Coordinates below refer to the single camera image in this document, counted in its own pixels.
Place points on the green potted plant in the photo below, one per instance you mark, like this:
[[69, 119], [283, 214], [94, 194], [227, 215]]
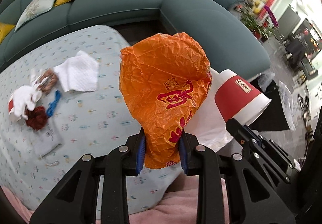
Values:
[[251, 20]]

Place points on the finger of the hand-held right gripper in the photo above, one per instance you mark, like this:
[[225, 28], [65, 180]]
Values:
[[241, 135], [279, 149]]

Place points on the bin with white liner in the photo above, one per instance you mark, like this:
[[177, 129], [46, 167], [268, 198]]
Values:
[[208, 128]]

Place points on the brown dotted scrunchie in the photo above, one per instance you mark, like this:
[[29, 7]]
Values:
[[49, 80]]

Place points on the red-brown yarn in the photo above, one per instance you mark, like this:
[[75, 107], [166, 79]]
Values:
[[37, 118]]

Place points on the white folded cloth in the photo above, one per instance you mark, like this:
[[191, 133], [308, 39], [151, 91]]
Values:
[[76, 73]]

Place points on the white glove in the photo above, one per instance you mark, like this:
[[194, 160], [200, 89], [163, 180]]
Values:
[[25, 99]]

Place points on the black box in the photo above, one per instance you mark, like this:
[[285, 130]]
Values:
[[274, 118]]

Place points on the pale green embroidered pillow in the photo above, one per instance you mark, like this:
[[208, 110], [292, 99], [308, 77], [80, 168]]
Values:
[[35, 8]]

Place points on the teal sofa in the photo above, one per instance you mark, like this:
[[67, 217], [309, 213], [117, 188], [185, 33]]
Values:
[[191, 17]]

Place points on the light blue printed tablecloth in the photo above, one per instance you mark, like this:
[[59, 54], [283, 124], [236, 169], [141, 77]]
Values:
[[83, 113]]

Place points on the orange plastic bag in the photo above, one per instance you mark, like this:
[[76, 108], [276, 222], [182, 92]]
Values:
[[163, 93]]

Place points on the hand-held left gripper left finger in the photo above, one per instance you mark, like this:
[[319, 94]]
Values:
[[140, 154]]

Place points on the red and white paper cup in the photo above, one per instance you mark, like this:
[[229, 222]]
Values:
[[237, 98], [11, 108]]

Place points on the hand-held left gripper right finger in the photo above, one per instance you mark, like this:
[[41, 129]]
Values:
[[183, 156]]

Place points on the blue yarn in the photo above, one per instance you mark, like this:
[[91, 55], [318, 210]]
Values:
[[53, 104]]

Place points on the purple orchid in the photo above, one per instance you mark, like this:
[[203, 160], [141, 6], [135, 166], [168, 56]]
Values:
[[271, 16]]

